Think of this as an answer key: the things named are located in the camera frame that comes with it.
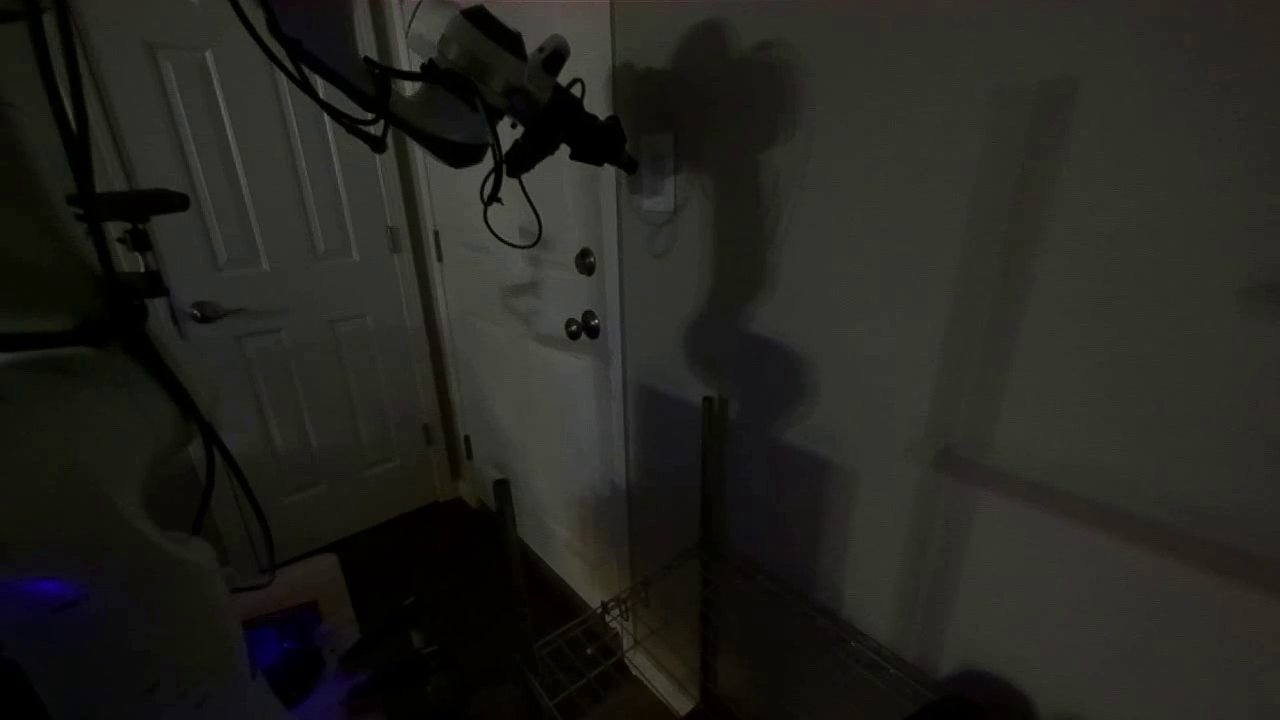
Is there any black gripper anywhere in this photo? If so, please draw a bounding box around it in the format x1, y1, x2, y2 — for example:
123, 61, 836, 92
500, 77, 644, 181

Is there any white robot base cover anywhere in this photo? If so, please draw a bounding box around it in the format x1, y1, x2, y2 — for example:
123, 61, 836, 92
0, 339, 291, 720

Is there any white entrance door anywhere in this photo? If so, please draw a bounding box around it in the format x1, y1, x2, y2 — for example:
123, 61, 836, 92
376, 0, 631, 613

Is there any white panelled interior door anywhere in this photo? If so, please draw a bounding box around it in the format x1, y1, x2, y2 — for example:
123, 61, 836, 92
70, 0, 457, 574

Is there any white wall light switch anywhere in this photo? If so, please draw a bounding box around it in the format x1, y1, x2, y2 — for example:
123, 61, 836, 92
629, 169, 682, 228

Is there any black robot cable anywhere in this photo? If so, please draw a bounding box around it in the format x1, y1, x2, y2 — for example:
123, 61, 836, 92
476, 130, 546, 255

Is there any metal lever door handle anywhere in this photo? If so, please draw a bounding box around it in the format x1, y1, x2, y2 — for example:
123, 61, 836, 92
175, 298, 251, 332

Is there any black camera stand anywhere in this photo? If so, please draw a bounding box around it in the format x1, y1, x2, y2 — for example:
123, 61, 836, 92
21, 0, 288, 583

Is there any wall trim rail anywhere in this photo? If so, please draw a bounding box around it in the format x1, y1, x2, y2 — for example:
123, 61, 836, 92
927, 441, 1280, 600

